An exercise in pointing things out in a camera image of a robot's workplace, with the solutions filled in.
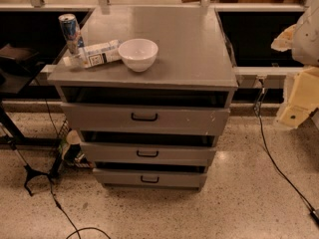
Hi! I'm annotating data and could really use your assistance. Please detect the grey top drawer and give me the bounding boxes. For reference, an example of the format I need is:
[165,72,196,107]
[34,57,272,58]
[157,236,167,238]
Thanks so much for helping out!
[62,103,229,135]

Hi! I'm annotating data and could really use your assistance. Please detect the grey drawer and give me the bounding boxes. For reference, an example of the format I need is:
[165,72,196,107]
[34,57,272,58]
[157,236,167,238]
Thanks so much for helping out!
[62,103,229,135]
[93,168,206,188]
[81,142,215,166]

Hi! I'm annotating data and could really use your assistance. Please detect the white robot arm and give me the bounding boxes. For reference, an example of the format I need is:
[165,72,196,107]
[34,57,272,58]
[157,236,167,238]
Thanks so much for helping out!
[271,6,319,129]

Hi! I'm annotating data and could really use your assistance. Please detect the grey drawer cabinet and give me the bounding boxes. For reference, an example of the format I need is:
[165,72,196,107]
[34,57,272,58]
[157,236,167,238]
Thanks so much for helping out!
[47,5,239,192]

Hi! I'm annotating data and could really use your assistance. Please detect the grey bottom drawer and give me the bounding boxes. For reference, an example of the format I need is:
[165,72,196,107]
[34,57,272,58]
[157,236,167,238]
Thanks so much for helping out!
[93,168,206,188]

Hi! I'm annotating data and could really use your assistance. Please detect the grey middle drawer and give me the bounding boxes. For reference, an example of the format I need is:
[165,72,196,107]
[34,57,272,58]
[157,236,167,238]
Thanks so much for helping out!
[81,142,215,166]

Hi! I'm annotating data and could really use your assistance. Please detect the white ceramic bowl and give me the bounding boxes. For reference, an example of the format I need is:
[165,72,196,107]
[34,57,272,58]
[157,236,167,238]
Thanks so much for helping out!
[118,39,159,72]

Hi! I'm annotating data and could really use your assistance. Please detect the white carton bottle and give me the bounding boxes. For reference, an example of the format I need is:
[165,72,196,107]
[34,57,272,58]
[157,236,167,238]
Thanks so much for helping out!
[63,40,122,69]

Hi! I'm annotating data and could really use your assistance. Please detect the blue silver drink can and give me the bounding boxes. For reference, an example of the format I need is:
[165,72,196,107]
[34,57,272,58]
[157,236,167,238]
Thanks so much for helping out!
[59,14,84,55]

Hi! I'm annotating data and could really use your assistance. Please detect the black tripod stand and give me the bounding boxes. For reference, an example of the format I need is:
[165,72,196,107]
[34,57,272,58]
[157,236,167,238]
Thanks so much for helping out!
[0,122,64,197]

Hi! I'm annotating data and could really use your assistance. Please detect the black side table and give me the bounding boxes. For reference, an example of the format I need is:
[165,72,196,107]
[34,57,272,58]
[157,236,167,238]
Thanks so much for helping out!
[0,44,41,145]

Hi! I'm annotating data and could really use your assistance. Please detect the black cable right floor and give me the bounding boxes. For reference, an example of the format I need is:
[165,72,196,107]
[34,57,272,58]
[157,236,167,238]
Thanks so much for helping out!
[254,78,319,223]

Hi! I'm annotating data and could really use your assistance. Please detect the black cable floor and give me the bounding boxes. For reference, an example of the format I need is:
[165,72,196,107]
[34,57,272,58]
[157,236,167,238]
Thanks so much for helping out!
[254,78,319,223]
[33,78,113,239]

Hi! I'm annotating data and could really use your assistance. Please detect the black cable left floor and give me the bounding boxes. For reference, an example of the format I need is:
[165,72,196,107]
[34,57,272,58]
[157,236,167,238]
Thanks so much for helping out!
[33,78,113,239]

